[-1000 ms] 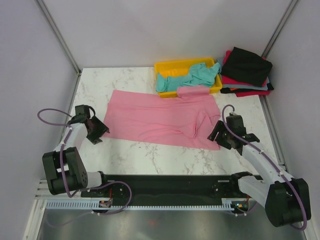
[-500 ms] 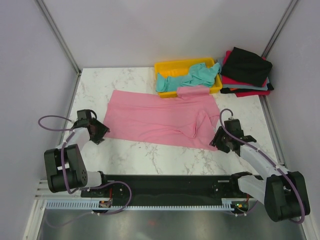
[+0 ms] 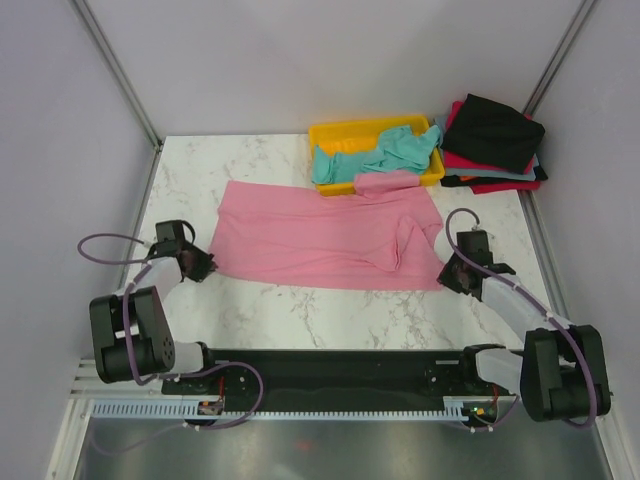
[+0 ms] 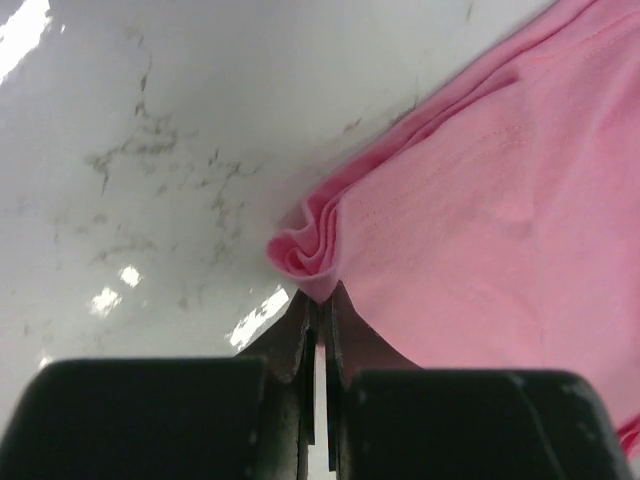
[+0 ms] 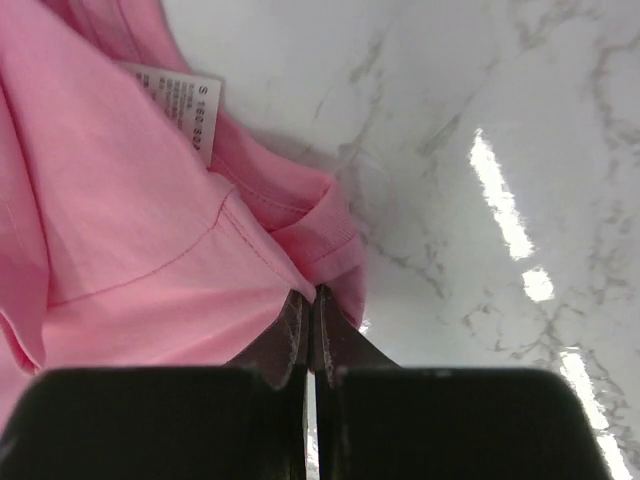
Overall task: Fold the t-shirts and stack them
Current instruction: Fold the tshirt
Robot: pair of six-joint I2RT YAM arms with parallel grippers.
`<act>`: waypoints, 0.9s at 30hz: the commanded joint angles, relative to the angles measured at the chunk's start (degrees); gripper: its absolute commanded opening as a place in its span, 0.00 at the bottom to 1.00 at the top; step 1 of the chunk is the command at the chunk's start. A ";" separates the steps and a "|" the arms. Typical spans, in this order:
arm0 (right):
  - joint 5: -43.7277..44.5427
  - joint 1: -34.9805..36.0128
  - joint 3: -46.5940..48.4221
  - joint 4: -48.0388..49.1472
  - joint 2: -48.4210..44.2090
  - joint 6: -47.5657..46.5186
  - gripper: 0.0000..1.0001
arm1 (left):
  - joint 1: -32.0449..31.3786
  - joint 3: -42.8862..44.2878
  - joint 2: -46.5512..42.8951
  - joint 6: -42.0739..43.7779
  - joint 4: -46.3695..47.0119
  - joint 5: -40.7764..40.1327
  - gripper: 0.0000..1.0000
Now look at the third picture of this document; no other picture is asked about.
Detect black folded t shirt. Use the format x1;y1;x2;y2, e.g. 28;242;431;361
442;93;546;174

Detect aluminium post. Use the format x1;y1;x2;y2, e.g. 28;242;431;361
69;0;163;151
522;0;600;116

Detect pink t shirt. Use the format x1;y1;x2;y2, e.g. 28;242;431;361
209;171;443;291

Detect black bottom t shirt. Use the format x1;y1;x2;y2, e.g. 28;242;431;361
440;166;548;189

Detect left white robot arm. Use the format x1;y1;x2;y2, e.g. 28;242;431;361
77;219;220;393

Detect white cable duct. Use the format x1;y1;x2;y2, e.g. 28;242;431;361
91;399;468;422

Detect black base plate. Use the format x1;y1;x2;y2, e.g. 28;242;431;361
159;348;517;414

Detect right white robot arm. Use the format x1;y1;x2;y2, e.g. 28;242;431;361
438;229;611;424

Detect teal t shirt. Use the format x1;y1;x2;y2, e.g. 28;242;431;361
311;125;442;184

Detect left aluminium post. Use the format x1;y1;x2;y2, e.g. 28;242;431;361
69;0;163;151

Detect right aluminium post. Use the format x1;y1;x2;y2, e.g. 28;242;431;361
522;0;600;116

